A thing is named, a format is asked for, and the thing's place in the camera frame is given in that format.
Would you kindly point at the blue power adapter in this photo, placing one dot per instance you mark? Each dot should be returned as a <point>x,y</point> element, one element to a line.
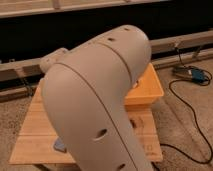
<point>190,73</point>

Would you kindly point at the orange plastic tray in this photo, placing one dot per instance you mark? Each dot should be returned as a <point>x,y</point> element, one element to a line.
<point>147,90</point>

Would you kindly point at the blue sponge block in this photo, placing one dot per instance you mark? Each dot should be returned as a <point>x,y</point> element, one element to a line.
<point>59,146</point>

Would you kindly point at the wooden table board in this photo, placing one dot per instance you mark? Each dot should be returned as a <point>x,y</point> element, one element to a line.
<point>34,144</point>

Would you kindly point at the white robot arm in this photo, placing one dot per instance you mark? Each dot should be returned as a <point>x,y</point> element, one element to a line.
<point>83,95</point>

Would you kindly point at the dark pinecone-like object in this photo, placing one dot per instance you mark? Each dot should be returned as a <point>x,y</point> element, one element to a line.
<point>133,124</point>

